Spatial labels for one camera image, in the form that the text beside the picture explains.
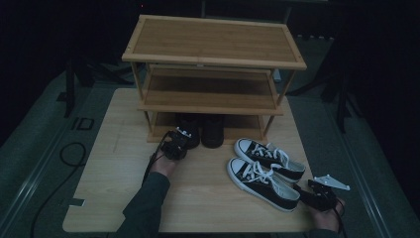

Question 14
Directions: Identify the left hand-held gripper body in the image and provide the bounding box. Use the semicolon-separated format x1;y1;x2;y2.
160;126;193;162

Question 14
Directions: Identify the person's right hand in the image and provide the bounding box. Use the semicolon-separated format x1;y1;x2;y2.
309;197;347;234

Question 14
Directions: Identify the person's left hand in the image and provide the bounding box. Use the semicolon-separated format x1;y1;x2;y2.
150;150;182;179

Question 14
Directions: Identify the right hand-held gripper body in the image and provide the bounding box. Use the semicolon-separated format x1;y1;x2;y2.
307;174;351;212

